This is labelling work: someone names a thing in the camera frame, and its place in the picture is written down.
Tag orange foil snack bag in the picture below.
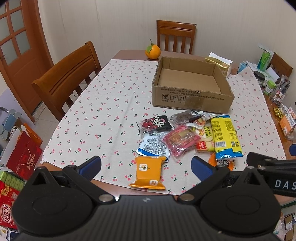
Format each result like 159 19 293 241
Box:
208 153 234 171

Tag yellow rice cracker pack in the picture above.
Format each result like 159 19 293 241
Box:
195 123 215 152

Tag yellow blue snack bag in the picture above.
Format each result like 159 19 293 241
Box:
211 115 243 160

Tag pink snack packet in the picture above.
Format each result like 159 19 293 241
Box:
162 125 201 158

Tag orange snack packet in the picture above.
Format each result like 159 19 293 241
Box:
129 156 166 190

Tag dark jerky clear packet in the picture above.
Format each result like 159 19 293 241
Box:
169 110 201 125

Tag white blue snack packet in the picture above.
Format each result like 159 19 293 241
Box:
136 132 171 163

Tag black red beef snack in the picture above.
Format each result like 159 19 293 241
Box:
137 115 175 137

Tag orange label plastic container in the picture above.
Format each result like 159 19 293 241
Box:
280 103 295 141

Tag cherry print tablecloth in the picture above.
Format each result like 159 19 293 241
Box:
42 60 285 187

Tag gold wrapped candies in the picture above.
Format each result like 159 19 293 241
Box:
273 106 285 119

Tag clear jar with sachets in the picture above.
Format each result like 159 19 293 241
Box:
270 75 290 106

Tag red green drink carton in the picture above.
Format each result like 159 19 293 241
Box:
0 170 25 229

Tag cardboard box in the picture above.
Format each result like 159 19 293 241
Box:
152 57 234 114

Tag green lid jar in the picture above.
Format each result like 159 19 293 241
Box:
264 80 276 95

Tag left wooden chair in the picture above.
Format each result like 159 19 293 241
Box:
32 41 102 121

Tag wooden chair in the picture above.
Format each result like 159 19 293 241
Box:
157 20 197 54
268 52 293 77
32 41 102 121

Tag black lid jar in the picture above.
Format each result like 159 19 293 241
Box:
253 71 265 88

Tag right wooden chair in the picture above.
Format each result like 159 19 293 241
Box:
268 52 293 77

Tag gold tissue box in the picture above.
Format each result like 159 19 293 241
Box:
205 52 233 78

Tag light blue small box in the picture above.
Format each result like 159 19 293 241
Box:
237 61 248 74

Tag green white carton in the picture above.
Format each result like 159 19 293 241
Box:
257 44 274 71

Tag orange fruit with leaf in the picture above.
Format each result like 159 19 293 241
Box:
145 40 161 60

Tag wooden door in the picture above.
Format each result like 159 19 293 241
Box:
1 1 53 121

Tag far wooden chair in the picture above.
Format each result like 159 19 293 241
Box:
157 20 197 54

